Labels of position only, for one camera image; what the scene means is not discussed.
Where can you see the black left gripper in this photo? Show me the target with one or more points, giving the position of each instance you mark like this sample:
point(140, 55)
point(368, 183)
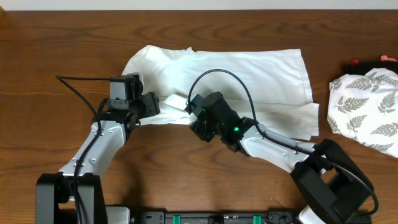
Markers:
point(151, 104)

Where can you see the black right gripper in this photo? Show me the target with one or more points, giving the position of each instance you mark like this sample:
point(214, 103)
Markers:
point(199, 129)

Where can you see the white printed t-shirt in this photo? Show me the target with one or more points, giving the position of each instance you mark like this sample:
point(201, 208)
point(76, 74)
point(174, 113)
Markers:
point(273, 86)

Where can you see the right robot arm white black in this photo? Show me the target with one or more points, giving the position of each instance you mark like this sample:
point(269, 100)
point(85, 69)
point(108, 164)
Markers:
point(333, 186)

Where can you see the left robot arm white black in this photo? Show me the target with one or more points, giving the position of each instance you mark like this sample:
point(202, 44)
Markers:
point(74, 193)

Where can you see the white fern pattern cloth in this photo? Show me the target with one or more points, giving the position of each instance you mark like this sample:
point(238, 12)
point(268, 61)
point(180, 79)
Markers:
point(364, 108)

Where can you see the black garment with red details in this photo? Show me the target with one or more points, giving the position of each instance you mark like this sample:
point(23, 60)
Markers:
point(361, 67)

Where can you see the black mounting rail with clamps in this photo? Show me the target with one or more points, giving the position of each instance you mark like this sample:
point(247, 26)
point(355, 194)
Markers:
point(217, 217)

